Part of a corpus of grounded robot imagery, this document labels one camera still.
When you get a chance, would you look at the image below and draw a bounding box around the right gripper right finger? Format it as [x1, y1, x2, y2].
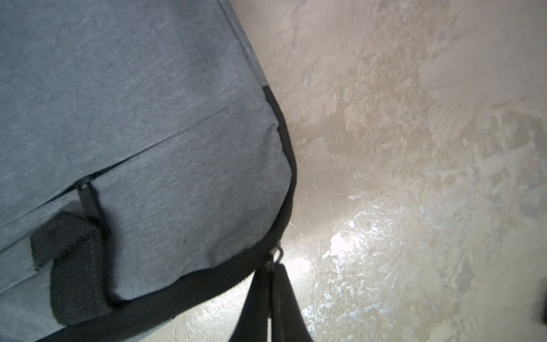
[272, 263, 313, 342]

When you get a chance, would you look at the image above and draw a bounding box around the grey laptop bag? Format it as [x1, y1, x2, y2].
[1, 1, 296, 341]

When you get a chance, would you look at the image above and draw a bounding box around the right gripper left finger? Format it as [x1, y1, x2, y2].
[229, 267, 270, 342]

